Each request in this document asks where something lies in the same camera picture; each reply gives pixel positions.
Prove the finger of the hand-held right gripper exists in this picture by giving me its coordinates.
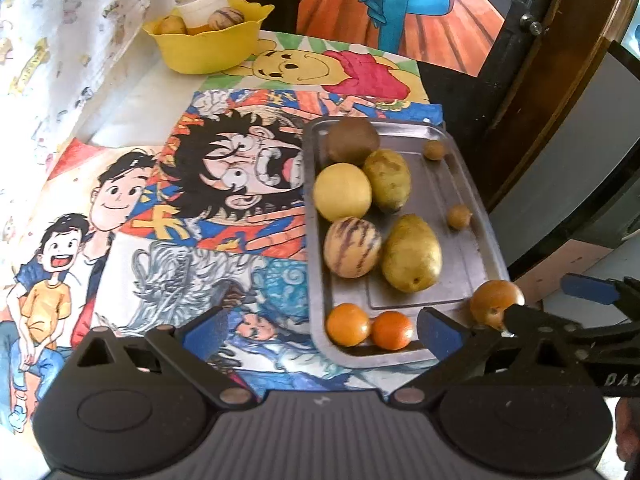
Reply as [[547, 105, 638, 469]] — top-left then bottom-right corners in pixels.
[[561, 274, 640, 311], [501, 305, 640, 348]]

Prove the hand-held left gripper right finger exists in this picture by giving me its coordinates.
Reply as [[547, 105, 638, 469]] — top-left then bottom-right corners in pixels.
[[389, 307, 588, 406]]

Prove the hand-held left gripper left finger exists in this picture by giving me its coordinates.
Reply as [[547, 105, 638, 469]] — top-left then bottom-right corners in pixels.
[[62, 307, 253, 408]]

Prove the orange-brown round fruit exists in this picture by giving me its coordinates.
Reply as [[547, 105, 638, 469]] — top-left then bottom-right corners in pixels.
[[469, 280, 526, 330]]

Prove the small deep orange tangerine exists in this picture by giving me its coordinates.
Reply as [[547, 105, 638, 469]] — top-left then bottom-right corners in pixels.
[[372, 311, 415, 351]]

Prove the metal tray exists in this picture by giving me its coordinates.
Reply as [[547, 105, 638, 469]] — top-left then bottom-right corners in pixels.
[[302, 116, 511, 368]]

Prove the green mango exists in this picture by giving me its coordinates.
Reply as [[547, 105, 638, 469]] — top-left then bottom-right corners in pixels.
[[381, 213, 443, 293]]

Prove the yellow-orange kumquat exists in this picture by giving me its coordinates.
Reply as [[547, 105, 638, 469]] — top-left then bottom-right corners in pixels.
[[325, 303, 372, 347]]

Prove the striped melon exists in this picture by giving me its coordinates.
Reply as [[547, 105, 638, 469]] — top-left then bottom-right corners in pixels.
[[209, 7, 247, 28], [323, 216, 383, 278]]

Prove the green-yellow potato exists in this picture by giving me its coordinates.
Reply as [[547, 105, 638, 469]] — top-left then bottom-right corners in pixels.
[[362, 148, 412, 212]]

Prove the yellow lemon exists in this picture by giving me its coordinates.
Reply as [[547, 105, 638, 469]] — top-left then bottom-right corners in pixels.
[[312, 162, 373, 222]]

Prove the brown kiwi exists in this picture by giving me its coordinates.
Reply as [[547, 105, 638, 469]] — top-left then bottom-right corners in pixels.
[[326, 116, 380, 166]]

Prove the brown cardboard box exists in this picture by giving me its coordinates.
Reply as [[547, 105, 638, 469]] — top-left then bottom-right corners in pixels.
[[520, 237, 618, 308]]

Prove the cartoon printed tablecloth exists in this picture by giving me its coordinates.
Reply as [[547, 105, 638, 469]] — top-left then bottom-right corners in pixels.
[[0, 137, 176, 431]]

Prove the yellow flower-shaped bowl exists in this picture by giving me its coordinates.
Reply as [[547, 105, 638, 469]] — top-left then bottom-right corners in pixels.
[[142, 0, 275, 75]]

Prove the yellow-brown fruit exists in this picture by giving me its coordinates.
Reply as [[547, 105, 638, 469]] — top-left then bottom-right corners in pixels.
[[157, 15, 187, 36]]

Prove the white cartoon printed blanket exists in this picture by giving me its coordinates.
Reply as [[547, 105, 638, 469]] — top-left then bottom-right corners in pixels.
[[0, 0, 206, 241]]

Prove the white cup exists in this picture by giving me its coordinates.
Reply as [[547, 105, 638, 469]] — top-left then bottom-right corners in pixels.
[[175, 0, 228, 27]]

